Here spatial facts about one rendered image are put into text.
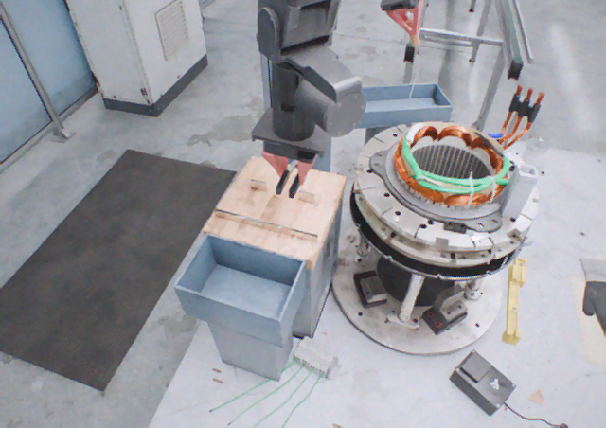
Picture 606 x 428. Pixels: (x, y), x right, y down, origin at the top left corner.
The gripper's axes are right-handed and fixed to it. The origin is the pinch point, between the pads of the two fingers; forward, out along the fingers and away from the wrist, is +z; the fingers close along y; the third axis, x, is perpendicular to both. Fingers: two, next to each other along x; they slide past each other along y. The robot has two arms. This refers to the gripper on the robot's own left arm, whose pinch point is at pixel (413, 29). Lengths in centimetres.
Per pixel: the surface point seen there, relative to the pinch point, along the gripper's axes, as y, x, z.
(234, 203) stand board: -46, 22, -1
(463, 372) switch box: -55, -12, 38
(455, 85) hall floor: 184, 47, 157
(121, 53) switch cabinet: 77, 205, 18
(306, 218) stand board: -44.9, 9.8, 4.5
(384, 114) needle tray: -9.8, 8.3, 13.8
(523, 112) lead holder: -19.3, -21.2, 7.6
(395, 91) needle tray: 1.7, 9.5, 16.6
